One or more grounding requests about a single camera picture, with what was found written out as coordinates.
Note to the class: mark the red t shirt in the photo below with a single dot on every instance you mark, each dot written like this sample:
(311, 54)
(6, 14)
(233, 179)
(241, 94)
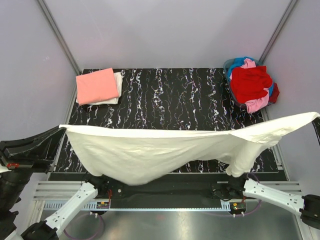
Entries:
(250, 83)

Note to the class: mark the right aluminium frame post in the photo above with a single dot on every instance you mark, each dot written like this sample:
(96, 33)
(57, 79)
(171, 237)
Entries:
(278, 29)

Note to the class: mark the aluminium rail front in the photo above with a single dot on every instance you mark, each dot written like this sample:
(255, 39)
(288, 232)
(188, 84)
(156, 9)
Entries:
(63, 190)

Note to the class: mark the left aluminium frame post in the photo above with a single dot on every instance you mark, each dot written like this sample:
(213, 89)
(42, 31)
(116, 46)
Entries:
(57, 33)

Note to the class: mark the pink t shirt in basket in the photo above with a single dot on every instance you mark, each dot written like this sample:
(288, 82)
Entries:
(254, 105)

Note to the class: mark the white slotted cable duct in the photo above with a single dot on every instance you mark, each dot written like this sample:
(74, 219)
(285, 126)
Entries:
(214, 205)

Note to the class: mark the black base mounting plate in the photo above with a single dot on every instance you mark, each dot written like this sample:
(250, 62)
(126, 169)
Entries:
(170, 186)

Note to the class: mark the cream white t shirt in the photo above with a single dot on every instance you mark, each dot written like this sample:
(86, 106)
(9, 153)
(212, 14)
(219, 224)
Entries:
(139, 156)

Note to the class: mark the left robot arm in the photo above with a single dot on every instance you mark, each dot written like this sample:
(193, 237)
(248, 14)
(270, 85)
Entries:
(52, 227)

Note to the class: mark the folded pink t shirt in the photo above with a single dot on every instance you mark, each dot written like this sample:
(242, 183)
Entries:
(96, 85)

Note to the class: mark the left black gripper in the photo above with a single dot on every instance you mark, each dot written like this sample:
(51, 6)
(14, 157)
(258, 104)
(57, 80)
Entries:
(32, 153)

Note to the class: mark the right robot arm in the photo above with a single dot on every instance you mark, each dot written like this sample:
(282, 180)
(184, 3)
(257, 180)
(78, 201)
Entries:
(275, 200)

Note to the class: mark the folded white t shirt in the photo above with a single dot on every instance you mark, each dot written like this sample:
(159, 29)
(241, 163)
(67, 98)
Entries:
(117, 87)

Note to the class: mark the aluminium frame post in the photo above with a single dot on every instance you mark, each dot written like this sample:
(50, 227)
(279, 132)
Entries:
(278, 29)
(57, 33)

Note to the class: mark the blue t shirt in basket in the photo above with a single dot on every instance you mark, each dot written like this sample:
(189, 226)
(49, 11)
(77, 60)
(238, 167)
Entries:
(238, 62)

